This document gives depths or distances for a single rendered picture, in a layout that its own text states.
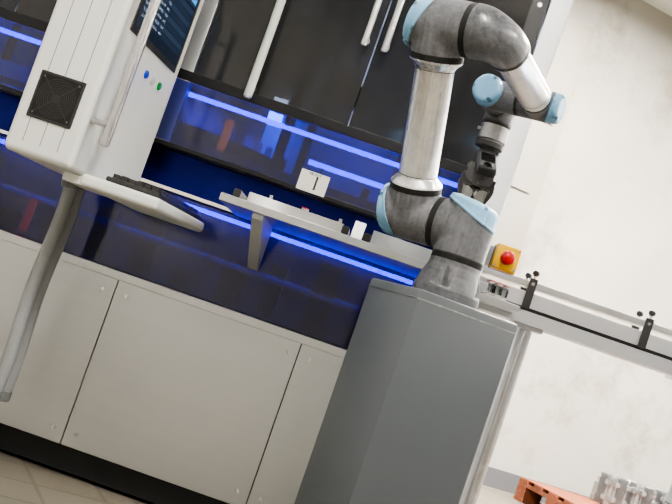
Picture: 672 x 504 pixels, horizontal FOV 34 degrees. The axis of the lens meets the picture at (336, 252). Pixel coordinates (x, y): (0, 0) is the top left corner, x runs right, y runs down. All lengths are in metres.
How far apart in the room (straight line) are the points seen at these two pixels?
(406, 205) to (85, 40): 0.87
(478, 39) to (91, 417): 1.57
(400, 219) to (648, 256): 5.16
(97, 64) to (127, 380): 0.95
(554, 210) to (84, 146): 4.73
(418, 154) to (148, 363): 1.13
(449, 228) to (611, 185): 4.95
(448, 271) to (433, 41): 0.49
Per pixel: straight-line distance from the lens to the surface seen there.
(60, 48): 2.71
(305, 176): 3.11
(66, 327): 3.18
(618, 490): 7.03
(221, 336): 3.11
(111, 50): 2.67
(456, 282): 2.33
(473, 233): 2.35
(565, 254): 7.09
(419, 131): 2.37
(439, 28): 2.32
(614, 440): 7.54
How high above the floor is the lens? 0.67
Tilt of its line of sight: 3 degrees up
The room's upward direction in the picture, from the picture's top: 19 degrees clockwise
